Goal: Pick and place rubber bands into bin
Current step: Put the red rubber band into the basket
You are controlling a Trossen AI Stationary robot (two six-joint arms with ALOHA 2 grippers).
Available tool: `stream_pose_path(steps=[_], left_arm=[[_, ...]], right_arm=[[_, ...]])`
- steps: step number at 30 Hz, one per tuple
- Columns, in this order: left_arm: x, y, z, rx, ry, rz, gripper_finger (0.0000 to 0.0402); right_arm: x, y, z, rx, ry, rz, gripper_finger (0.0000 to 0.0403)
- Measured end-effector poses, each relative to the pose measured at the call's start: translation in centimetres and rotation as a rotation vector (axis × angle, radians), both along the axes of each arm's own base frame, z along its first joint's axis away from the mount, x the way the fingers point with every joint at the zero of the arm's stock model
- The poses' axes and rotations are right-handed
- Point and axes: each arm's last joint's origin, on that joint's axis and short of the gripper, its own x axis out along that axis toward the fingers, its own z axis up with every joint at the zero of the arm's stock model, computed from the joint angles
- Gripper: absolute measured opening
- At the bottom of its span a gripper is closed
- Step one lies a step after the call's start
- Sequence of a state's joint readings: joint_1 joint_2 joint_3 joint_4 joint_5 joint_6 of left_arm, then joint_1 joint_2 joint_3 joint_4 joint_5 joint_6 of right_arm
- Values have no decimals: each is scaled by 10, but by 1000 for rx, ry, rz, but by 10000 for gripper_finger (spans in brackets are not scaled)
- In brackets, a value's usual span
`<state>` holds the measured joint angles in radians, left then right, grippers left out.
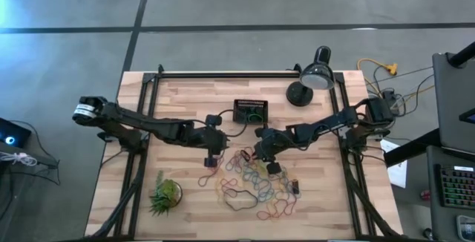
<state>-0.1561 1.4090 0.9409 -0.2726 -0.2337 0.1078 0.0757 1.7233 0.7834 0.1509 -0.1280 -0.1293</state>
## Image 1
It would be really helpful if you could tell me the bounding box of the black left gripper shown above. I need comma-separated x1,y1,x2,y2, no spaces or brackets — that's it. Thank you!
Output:
200,114,230,168

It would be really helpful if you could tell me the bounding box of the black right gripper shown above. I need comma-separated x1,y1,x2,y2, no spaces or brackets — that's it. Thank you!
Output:
252,125,294,175

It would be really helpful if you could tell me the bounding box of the dark purple rubber band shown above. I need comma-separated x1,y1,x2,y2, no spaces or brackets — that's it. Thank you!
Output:
197,155,225,188

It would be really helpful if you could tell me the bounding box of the long wide black rubber band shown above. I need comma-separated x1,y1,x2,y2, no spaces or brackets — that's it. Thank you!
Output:
223,187,260,212

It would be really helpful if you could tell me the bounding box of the red rubber band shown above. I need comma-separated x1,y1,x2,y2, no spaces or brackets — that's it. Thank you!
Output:
232,147,261,171
272,194,298,217
228,177,245,192
256,208,275,221
220,177,238,199

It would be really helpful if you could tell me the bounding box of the black slotted plastic bin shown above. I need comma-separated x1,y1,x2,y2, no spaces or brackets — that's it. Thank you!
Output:
232,99,269,125

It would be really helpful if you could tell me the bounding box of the yellow rubber band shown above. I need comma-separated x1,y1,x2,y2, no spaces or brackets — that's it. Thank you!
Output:
214,177,228,203
265,192,286,215

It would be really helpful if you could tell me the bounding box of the potted green succulent plant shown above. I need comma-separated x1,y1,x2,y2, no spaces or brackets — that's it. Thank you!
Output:
148,170,183,218

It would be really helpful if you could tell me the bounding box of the black desk lamp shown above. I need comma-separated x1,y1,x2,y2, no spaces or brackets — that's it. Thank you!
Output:
285,45,335,108

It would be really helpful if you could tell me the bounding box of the white paper sheet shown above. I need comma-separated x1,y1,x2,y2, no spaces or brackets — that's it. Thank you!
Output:
380,139,408,189

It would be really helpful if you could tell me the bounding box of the black power adapter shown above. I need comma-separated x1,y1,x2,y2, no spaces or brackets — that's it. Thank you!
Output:
381,89,400,106

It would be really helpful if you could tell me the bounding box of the black beam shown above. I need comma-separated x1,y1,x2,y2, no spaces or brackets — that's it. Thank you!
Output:
384,128,442,168

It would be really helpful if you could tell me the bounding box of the grey desk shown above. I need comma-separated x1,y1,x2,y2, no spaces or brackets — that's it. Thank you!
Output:
426,145,475,242

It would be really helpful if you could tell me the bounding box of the grey side table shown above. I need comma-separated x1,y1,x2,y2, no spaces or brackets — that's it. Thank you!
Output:
432,52,475,154

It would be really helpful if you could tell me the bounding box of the backlit black keyboard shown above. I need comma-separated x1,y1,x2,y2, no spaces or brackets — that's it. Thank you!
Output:
439,165,475,209

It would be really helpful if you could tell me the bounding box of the dark tablet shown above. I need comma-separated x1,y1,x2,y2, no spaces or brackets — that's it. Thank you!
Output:
459,107,475,125

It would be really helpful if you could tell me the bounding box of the white device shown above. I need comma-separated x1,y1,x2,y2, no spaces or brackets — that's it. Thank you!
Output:
456,215,475,234

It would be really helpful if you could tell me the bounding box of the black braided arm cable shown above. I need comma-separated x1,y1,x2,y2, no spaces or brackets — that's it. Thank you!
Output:
216,108,249,138

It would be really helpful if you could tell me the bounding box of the black aluminium table frame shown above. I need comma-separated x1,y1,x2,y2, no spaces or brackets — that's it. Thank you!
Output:
85,63,402,241

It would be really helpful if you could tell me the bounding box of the yellow extension cord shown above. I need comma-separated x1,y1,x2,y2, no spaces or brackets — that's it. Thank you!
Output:
356,58,399,97

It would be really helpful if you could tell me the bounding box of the white cable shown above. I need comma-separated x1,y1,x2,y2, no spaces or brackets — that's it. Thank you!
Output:
0,151,38,167

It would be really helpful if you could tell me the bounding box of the black post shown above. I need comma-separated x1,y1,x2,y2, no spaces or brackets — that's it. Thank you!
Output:
447,41,475,68

